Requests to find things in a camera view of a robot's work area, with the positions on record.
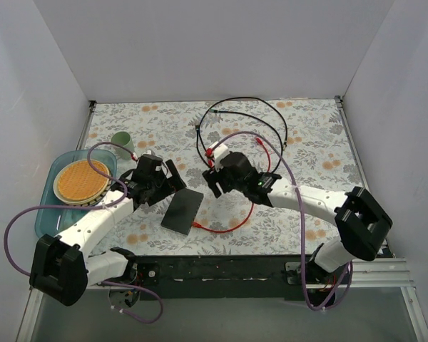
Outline black network switch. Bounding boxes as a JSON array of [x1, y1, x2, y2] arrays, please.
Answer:
[[160, 189, 204, 236]]

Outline black cable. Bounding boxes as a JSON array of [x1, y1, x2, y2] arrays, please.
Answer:
[[195, 96, 290, 172]]

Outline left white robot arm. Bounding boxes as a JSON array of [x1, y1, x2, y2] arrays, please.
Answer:
[[29, 154, 186, 306]]

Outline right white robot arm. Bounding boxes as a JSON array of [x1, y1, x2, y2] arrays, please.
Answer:
[[203, 152, 392, 283]]

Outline green plastic cup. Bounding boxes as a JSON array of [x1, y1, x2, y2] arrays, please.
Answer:
[[111, 131, 135, 160]]

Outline orange woven plate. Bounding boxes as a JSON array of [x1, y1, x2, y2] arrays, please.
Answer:
[[53, 159, 112, 207]]

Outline floral tablecloth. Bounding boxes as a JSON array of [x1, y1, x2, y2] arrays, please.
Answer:
[[55, 98, 385, 257]]

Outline teal plastic tray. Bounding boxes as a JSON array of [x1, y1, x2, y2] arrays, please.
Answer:
[[35, 149, 117, 237]]

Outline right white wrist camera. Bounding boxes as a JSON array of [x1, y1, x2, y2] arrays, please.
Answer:
[[205, 141, 230, 171]]

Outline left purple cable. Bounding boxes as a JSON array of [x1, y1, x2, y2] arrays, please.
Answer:
[[3, 142, 164, 323]]

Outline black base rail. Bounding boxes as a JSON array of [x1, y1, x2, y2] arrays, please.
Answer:
[[113, 255, 349, 306]]

